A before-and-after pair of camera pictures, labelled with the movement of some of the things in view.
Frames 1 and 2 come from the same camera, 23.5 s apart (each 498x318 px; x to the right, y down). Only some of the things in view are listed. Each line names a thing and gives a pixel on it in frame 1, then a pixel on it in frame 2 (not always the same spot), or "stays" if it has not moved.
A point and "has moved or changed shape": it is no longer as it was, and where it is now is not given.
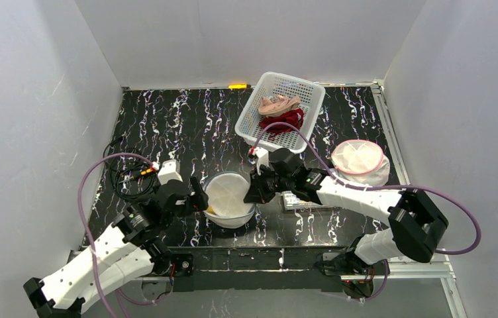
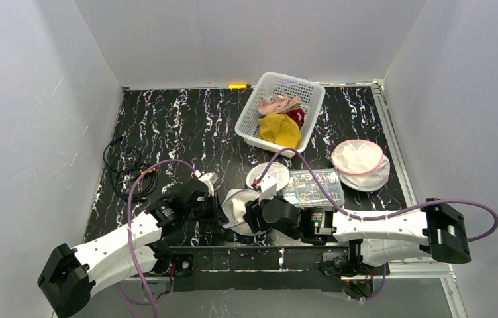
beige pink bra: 277,105 stays
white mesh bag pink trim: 361,161 stays
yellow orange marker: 239,86 stays
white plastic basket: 281,113 stays
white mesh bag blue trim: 226,192 has moved or changed shape
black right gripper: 259,185 → 251,214
